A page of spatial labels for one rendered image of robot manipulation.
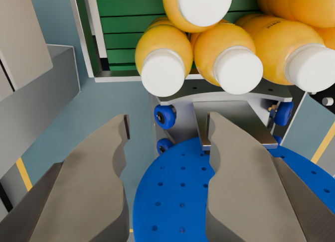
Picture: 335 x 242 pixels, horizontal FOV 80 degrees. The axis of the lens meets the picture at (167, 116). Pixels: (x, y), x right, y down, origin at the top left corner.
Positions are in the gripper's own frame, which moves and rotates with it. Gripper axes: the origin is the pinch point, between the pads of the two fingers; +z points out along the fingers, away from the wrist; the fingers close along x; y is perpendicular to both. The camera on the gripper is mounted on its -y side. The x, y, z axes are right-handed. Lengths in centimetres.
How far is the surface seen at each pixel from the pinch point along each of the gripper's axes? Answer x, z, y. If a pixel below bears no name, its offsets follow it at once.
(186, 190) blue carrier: 1.9, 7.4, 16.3
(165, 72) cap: -0.2, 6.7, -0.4
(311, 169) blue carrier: 20.3, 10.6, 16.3
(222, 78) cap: 4.8, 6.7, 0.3
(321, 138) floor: 116, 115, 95
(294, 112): 78, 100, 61
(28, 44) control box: -14.8, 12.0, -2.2
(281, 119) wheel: 18.1, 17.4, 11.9
